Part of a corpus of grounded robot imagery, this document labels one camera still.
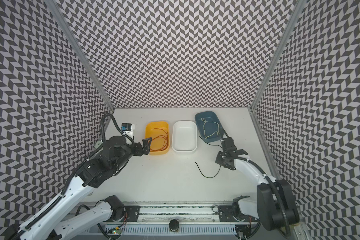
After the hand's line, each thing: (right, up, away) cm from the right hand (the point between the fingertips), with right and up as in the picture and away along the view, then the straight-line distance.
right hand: (221, 159), depth 88 cm
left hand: (-41, +15, -19) cm, 48 cm away
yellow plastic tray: (-41, +16, +17) cm, 47 cm away
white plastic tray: (-23, +13, +15) cm, 30 cm away
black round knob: (-26, -21, -25) cm, 42 cm away
